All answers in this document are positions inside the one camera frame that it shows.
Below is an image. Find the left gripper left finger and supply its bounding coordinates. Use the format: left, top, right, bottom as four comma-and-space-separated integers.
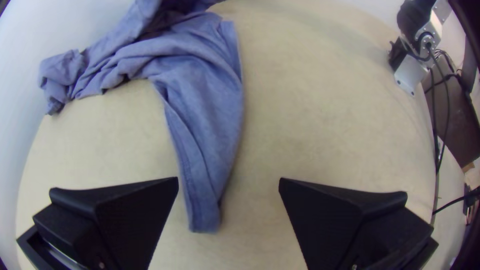
15, 176, 180, 270

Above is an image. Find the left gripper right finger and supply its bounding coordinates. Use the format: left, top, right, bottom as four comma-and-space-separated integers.
278, 177, 440, 270

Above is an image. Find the blue t-shirt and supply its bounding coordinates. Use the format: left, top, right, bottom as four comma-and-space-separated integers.
38, 0, 245, 234

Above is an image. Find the black cable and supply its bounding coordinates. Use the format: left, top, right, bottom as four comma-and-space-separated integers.
431, 189, 480, 216
425, 41, 452, 175

